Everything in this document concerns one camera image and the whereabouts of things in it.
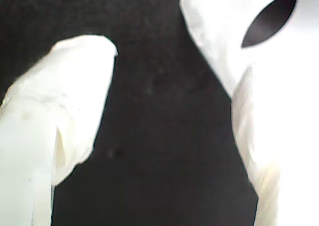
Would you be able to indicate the large white tape roll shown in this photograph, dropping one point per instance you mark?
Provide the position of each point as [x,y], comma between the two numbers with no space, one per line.
[211,24]

